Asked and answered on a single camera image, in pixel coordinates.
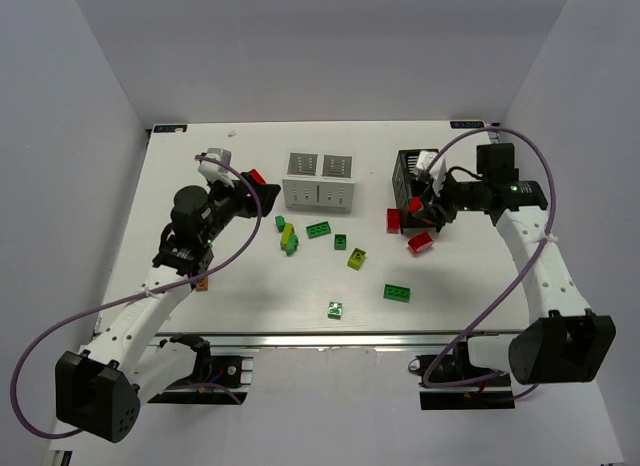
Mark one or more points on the green 2x3 brick front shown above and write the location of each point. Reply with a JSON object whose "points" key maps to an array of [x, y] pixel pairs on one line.
{"points": [[396, 293]]}

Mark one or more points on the small dark green brick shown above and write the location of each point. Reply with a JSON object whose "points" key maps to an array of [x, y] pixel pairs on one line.
{"points": [[280, 223]]}

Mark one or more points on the lime sloped brick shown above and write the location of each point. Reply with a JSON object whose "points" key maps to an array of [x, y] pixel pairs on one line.
{"points": [[356, 259]]}

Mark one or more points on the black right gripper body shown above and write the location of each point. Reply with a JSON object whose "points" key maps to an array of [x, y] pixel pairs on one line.
{"points": [[442, 201]]}

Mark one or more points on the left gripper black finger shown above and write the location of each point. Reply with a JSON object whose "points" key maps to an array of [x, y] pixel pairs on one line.
{"points": [[248, 179], [266, 194]]}

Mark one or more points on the lime long brick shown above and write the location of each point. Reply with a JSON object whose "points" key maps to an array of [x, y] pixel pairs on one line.
{"points": [[287, 231]]}

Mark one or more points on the white slotted two-bin container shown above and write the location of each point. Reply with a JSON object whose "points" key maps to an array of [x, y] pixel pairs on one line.
{"points": [[319, 182]]}

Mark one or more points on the green 2x3 brick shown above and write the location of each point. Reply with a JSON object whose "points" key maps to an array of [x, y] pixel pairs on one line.
{"points": [[396, 293], [318, 230]]}

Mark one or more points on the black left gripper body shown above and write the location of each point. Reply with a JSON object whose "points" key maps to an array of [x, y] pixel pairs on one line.
{"points": [[248, 199]]}

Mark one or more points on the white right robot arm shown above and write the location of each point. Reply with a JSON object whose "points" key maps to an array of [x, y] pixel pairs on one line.
{"points": [[565, 341]]}

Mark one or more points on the black slotted two-bin container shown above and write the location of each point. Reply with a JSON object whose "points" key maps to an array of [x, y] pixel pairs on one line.
{"points": [[405, 185]]}

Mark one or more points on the light green printed brick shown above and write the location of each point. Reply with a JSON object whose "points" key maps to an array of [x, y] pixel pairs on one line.
{"points": [[335, 310]]}

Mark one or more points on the red and lime brick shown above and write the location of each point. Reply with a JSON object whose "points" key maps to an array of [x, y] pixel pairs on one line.
{"points": [[256, 176]]}

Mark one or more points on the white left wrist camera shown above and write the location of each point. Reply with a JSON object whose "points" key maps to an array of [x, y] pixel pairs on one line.
{"points": [[213, 167]]}

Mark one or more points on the red curved brick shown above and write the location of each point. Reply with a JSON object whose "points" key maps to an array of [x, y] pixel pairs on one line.
{"points": [[420, 242]]}

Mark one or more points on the green 2x2 brick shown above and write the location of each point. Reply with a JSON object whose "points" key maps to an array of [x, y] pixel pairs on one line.
{"points": [[340, 242]]}

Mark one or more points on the dark logo sticker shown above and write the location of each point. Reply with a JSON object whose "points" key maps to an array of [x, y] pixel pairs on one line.
{"points": [[169, 128], [466, 124]]}

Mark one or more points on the dark logo sticker left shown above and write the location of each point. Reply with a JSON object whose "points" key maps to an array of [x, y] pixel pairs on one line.
{"points": [[169, 128]]}

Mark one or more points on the red small brick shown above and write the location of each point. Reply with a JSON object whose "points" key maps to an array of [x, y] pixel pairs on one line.
{"points": [[415, 205]]}

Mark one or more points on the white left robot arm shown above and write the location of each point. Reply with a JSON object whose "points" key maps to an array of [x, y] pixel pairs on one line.
{"points": [[102, 388]]}

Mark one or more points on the orange small brick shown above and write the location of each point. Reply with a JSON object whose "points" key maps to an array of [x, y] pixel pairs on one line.
{"points": [[202, 285]]}

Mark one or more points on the green curved brick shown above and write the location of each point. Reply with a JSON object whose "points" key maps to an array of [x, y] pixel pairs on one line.
{"points": [[292, 245]]}

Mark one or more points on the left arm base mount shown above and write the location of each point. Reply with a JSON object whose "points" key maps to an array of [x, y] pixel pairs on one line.
{"points": [[220, 376]]}

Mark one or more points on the dark logo sticker right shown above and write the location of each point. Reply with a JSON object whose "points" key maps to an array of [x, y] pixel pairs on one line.
{"points": [[466, 124]]}

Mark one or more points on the aluminium table rail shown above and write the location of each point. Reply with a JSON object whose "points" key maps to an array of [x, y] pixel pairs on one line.
{"points": [[402, 340]]}

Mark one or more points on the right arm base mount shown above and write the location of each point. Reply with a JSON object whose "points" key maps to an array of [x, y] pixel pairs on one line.
{"points": [[493, 394]]}

